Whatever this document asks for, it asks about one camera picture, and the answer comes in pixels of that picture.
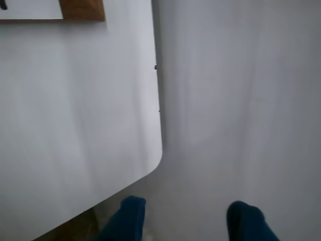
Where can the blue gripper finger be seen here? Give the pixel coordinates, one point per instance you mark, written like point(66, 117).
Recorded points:
point(126, 221)
point(247, 223)

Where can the wooden chessboard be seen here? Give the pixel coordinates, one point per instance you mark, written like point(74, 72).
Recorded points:
point(82, 10)

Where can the white paper letter strip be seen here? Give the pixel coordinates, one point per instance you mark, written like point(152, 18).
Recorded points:
point(32, 8)

